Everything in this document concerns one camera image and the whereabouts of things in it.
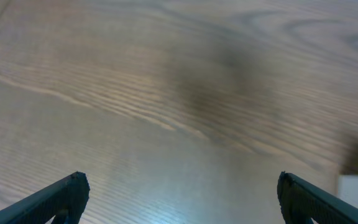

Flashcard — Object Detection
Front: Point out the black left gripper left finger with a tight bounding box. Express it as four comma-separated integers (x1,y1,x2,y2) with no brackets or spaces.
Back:
0,172,90,224

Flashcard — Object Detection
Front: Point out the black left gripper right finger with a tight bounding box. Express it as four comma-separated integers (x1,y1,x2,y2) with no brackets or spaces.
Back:
277,171,358,224

